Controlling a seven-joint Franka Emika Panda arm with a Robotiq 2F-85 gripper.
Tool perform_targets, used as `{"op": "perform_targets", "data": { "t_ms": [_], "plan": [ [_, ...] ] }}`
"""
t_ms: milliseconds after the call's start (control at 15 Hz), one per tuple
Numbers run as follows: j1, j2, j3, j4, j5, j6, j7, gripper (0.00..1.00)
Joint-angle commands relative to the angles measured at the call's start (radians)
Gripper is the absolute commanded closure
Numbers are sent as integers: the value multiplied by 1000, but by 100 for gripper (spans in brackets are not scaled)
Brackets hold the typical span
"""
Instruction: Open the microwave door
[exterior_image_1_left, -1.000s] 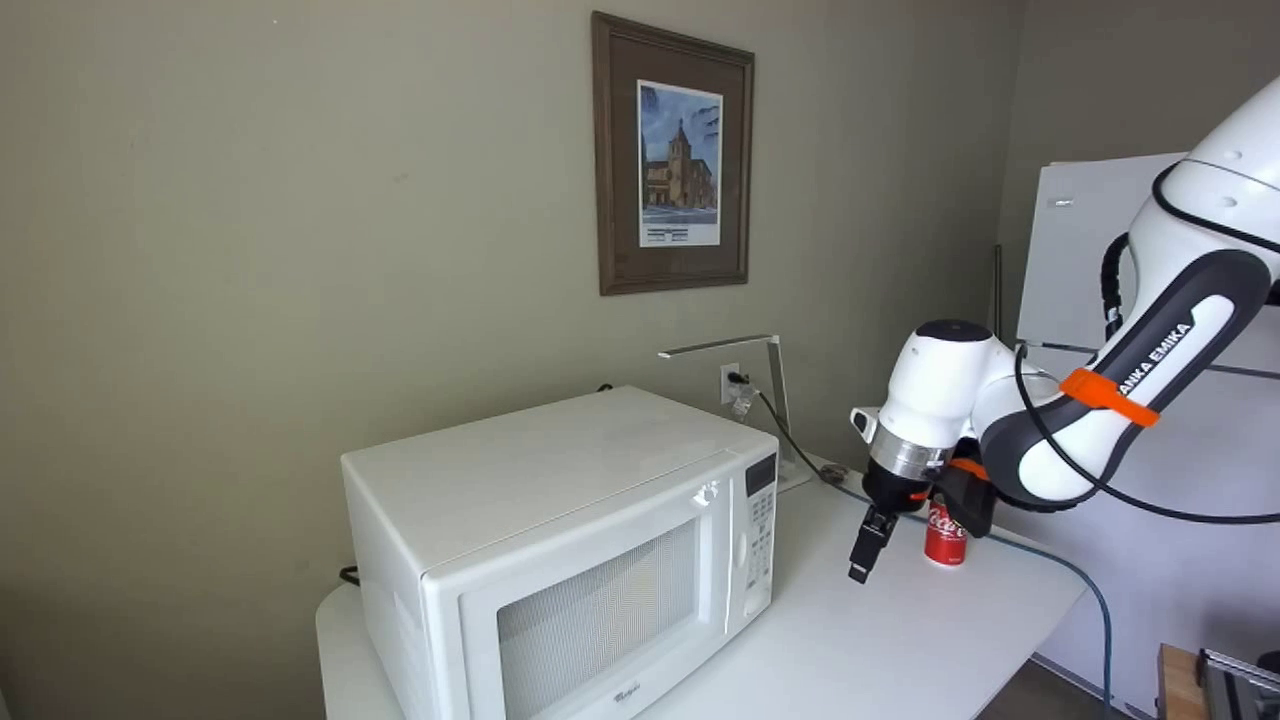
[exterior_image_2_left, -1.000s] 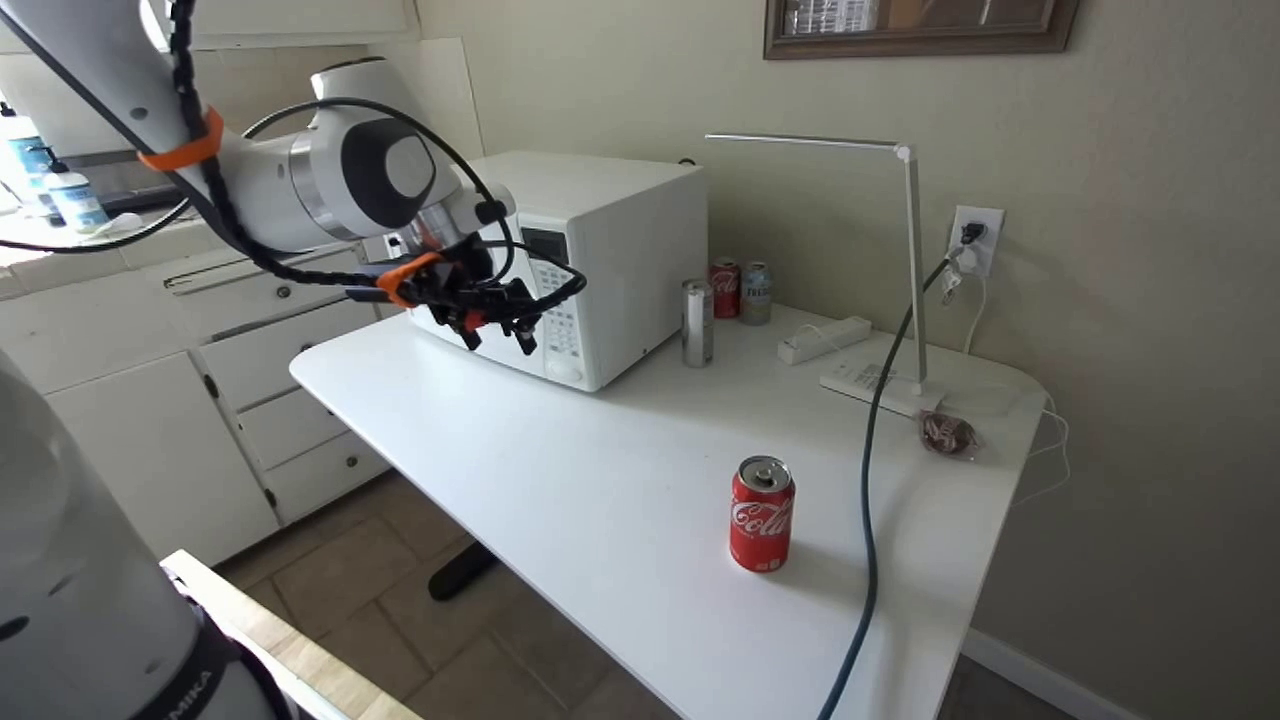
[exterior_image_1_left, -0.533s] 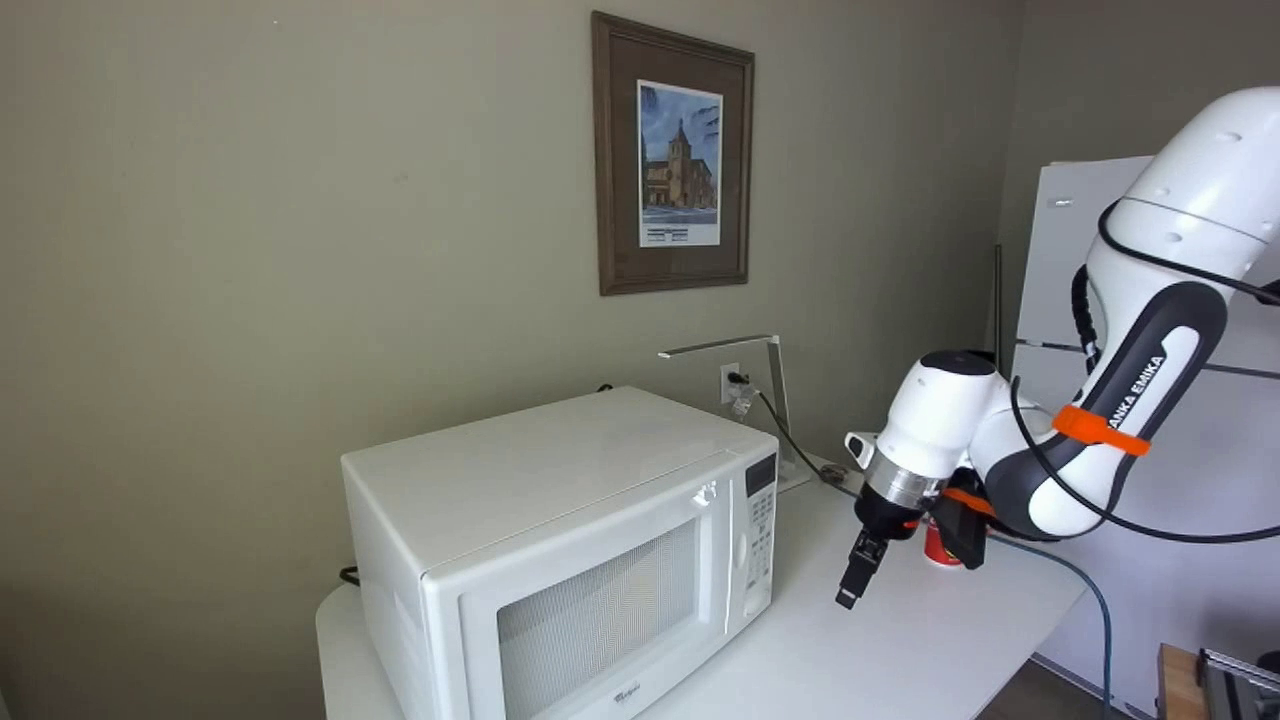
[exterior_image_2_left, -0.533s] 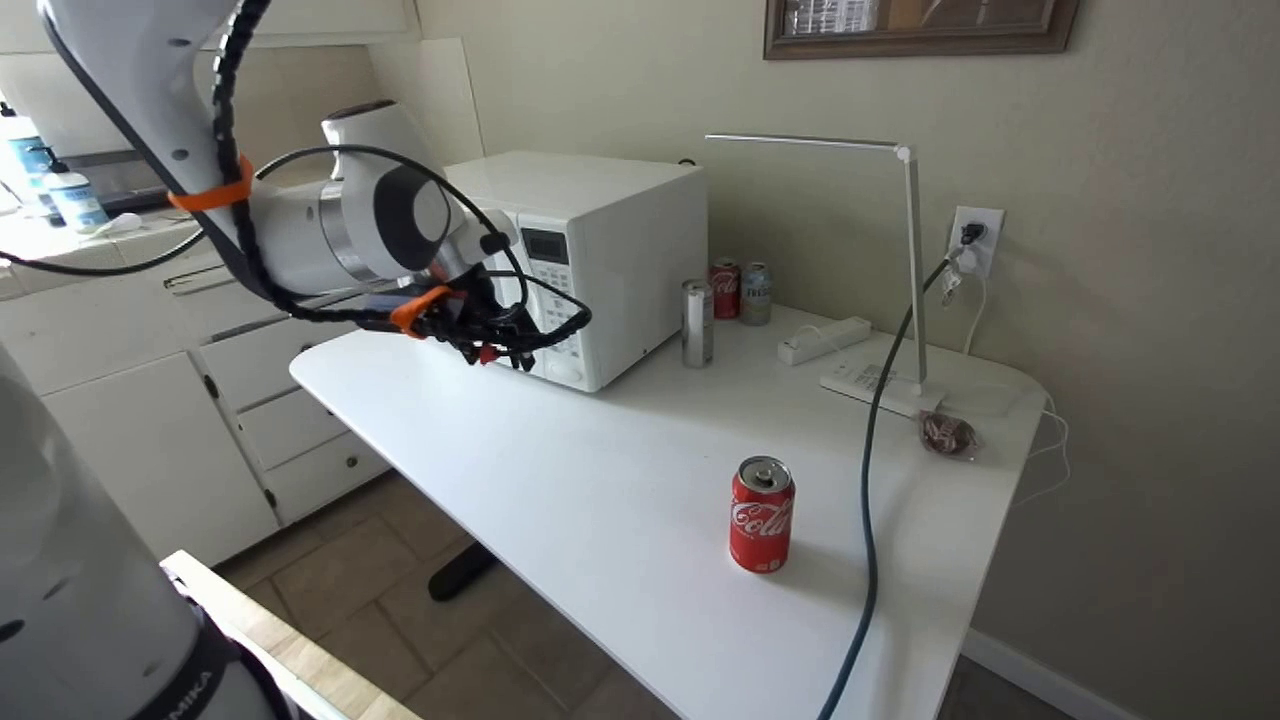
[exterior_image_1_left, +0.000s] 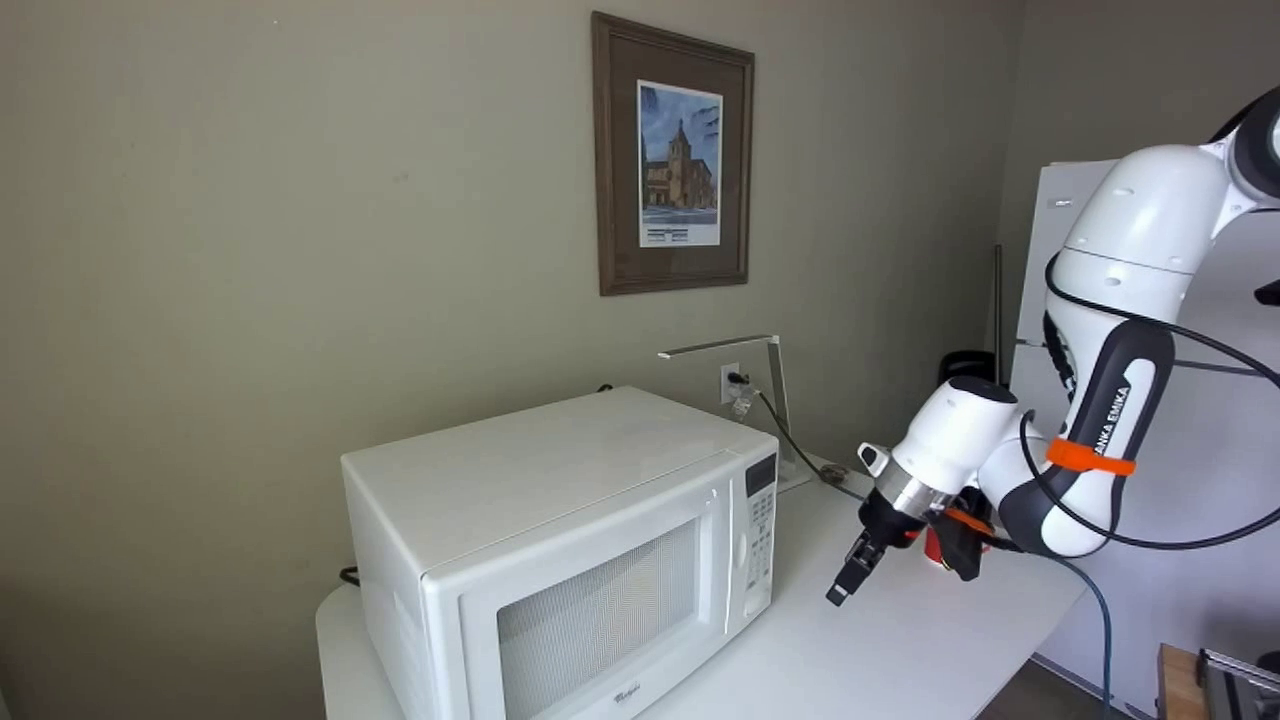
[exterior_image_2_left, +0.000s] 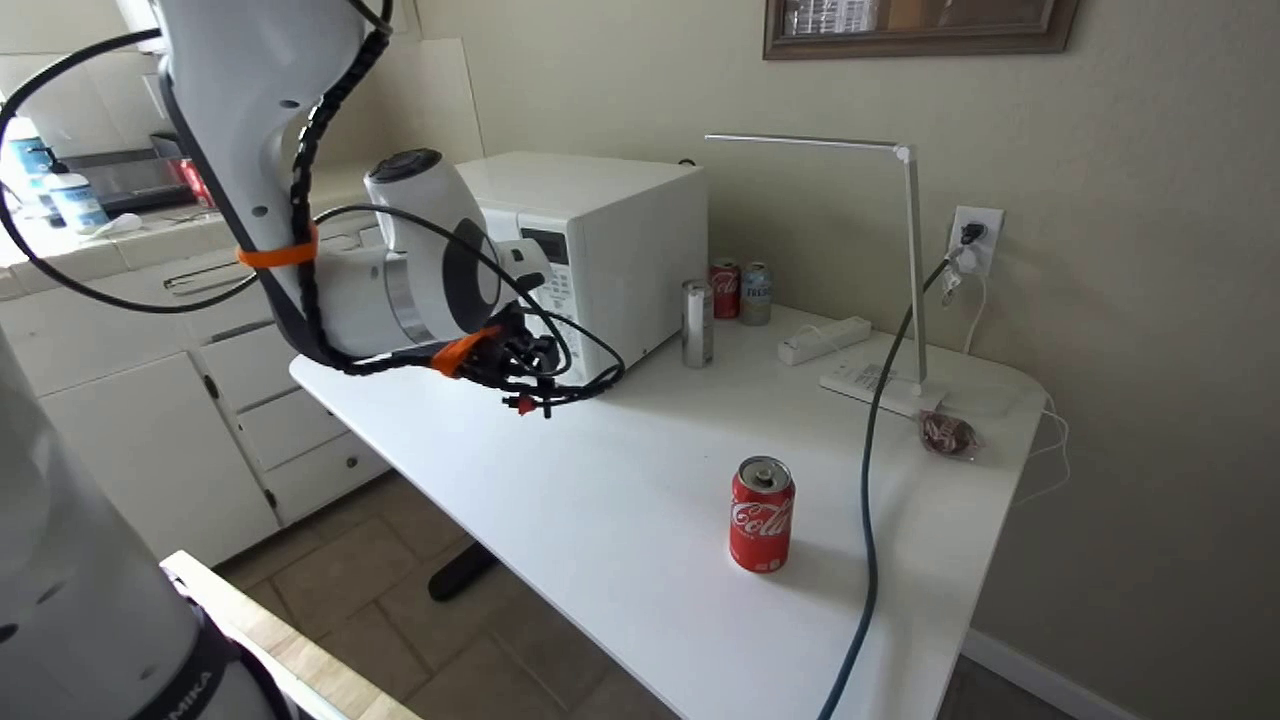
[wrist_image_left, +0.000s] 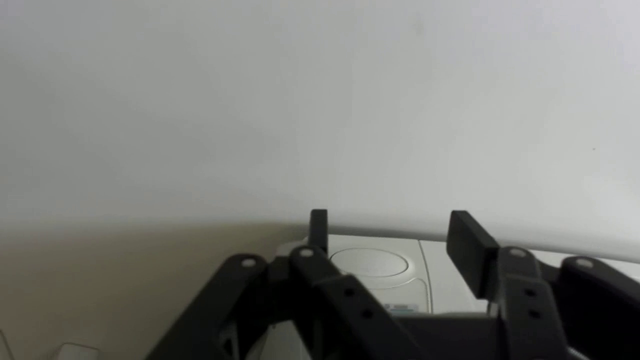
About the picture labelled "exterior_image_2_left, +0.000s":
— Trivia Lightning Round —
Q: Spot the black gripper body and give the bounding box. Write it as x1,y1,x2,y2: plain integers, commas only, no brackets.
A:
487,333,559,391

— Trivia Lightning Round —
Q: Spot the white microwave oven body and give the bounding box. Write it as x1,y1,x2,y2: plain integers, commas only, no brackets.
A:
451,149,712,391

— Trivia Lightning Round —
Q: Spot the black table foot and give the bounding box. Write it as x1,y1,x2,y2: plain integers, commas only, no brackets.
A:
423,536,503,603

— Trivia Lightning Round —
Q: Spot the small red can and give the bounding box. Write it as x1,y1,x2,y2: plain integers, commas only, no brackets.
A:
704,257,745,324

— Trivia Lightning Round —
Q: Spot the small grey bottle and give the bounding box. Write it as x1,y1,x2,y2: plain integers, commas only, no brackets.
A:
741,259,778,328

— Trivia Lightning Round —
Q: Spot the red cola can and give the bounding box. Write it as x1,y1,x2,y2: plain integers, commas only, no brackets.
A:
727,451,801,581

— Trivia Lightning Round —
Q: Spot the white folded cloth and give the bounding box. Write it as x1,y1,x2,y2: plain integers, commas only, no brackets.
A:
778,312,877,369

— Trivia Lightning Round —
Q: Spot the light wooden board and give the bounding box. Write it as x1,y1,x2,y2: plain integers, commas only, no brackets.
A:
155,548,423,720

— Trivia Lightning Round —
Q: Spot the red can with straw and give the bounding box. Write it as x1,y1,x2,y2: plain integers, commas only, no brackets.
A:
175,152,218,213

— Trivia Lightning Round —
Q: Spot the white drawer cabinet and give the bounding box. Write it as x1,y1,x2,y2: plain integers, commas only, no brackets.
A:
0,165,406,573

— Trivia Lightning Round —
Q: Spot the white desk lamp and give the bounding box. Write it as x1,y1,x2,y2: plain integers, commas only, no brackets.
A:
700,129,963,419

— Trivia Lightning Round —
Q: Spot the dark crumpled wrapper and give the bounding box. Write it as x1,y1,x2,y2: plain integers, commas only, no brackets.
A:
916,409,980,459

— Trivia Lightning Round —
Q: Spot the black countertop device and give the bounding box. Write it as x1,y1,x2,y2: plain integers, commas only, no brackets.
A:
57,139,193,215

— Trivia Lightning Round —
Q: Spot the small white blue container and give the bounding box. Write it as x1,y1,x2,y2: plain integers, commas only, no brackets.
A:
36,168,114,242

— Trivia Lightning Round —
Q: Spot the brown framed picture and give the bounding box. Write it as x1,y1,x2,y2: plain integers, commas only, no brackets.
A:
759,0,1086,61

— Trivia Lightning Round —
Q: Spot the blue white bottle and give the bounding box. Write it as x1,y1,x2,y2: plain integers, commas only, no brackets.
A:
0,112,66,208

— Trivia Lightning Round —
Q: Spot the orange wrist mount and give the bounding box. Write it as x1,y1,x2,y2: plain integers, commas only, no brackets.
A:
429,324,507,381

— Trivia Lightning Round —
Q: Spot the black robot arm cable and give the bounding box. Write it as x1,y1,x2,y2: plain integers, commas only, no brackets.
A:
0,0,633,409

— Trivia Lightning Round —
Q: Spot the orange cable strap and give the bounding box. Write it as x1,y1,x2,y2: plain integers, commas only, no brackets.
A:
237,236,325,278

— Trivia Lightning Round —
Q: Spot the thick dark power cable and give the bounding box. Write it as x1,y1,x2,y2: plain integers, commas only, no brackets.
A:
812,215,995,720

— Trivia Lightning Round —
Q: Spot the white wall outlet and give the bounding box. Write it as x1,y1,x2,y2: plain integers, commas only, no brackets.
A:
948,202,1010,292

